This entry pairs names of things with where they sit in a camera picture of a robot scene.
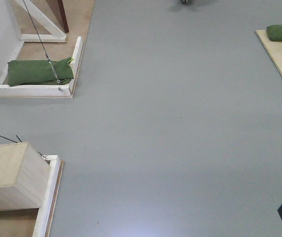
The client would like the brown wooden door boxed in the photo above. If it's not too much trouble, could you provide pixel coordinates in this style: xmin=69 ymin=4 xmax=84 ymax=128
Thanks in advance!
xmin=46 ymin=0 xmax=69 ymax=33

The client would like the plywood base platform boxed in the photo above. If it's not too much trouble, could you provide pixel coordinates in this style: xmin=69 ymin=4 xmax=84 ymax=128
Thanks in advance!
xmin=0 ymin=0 xmax=95 ymax=85

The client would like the light plywood box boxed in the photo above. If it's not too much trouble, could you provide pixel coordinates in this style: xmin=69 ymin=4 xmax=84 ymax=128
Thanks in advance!
xmin=0 ymin=142 xmax=50 ymax=211

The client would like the steel guy cable with turnbuckle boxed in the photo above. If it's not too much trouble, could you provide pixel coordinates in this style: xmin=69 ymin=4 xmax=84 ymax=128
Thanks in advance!
xmin=22 ymin=0 xmax=64 ymax=92

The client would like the white wooden brace frame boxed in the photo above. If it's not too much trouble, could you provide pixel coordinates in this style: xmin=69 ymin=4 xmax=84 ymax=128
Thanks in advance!
xmin=15 ymin=0 xmax=67 ymax=43

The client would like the green sandbag by cable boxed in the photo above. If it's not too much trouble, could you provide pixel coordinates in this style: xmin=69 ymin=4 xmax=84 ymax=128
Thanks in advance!
xmin=7 ymin=57 xmax=74 ymax=86

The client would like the white wooden edge rail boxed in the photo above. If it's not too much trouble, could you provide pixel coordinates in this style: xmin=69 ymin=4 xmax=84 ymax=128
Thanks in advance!
xmin=0 ymin=36 xmax=84 ymax=98

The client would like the white rail near box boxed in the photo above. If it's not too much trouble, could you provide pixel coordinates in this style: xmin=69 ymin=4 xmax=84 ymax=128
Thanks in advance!
xmin=32 ymin=155 xmax=61 ymax=237

